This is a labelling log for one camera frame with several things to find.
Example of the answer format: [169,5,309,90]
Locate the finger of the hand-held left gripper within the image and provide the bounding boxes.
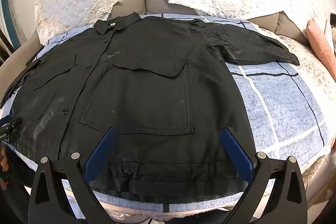
[5,118,25,135]

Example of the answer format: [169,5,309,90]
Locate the blue upright panel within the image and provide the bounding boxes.
[0,0,13,43]

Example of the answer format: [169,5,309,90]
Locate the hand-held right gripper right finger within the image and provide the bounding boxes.
[220,127,307,224]

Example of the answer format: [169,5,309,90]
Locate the pink cushion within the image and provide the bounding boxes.
[307,20,336,72]

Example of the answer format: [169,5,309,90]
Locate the black jacket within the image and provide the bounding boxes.
[0,12,300,201]

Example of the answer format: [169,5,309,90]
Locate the blue plaid blanket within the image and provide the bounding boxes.
[5,13,332,214]

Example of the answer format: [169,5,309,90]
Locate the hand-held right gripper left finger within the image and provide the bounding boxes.
[28,127,116,224]

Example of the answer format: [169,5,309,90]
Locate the person's left hand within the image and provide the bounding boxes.
[0,147,9,172]

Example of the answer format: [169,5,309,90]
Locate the beige lace seat cover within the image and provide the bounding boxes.
[100,27,336,216]

